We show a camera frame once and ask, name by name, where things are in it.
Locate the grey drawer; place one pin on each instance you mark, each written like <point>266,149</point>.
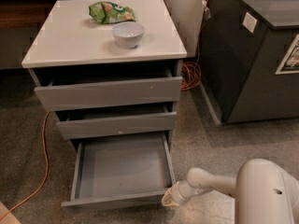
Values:
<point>121,171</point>
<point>118,120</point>
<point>110,93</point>

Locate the green snack bag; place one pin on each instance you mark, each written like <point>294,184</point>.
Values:
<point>110,13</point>

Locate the white-topped grey drawer cabinet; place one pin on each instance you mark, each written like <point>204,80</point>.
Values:
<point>72,48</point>

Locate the tan cardboard corner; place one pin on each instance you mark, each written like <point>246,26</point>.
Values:
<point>7,218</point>

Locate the white bowl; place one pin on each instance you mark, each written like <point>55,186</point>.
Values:
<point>128,34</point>

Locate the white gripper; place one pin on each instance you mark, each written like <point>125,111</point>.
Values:
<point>176,195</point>

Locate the dark grey trash bin cabinet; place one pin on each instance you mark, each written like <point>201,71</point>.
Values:
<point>249,59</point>

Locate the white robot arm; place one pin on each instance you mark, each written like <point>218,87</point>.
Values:
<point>264,192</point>

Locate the grey top drawer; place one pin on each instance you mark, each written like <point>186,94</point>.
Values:
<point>110,93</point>

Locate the grey bottom drawer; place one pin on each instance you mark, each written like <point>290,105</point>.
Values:
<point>121,171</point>

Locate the grey middle drawer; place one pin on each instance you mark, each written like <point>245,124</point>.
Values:
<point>118,120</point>

